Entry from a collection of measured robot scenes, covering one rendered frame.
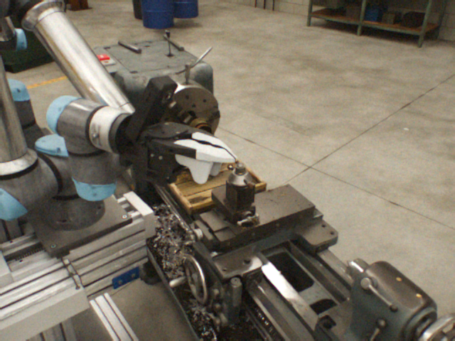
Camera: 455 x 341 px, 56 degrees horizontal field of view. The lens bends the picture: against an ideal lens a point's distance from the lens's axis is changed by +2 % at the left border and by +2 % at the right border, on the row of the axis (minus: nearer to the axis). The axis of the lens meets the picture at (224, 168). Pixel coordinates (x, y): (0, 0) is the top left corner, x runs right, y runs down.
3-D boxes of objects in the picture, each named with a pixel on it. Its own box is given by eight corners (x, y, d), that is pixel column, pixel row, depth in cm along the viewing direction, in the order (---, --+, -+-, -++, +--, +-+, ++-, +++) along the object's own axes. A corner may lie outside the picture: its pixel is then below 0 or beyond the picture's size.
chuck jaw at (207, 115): (191, 111, 190) (215, 102, 194) (193, 121, 193) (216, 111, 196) (202, 120, 181) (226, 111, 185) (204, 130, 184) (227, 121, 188)
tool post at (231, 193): (225, 200, 147) (225, 176, 141) (243, 194, 150) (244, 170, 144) (235, 212, 141) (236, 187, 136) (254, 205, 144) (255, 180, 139)
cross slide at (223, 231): (190, 226, 149) (190, 215, 147) (288, 192, 167) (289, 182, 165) (212, 254, 137) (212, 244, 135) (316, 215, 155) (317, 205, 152)
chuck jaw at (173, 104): (178, 118, 188) (161, 101, 180) (185, 110, 188) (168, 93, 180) (188, 128, 180) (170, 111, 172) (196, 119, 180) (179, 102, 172)
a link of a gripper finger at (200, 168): (232, 188, 63) (183, 171, 67) (236, 152, 60) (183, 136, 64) (222, 196, 60) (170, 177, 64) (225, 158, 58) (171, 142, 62)
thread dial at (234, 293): (227, 300, 138) (227, 278, 133) (236, 295, 140) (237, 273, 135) (232, 307, 136) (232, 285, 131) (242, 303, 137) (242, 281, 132)
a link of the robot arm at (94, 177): (137, 181, 87) (131, 133, 81) (97, 209, 79) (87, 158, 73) (109, 170, 90) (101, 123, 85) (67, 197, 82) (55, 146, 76)
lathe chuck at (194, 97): (148, 148, 195) (148, 82, 180) (209, 140, 209) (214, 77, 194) (155, 157, 188) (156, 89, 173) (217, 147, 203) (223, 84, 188)
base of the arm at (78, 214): (58, 239, 108) (50, 207, 103) (40, 209, 119) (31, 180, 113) (114, 216, 116) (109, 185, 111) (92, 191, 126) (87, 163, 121)
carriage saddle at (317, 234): (188, 236, 154) (187, 223, 151) (291, 199, 173) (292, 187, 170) (227, 292, 131) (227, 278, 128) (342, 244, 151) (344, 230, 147)
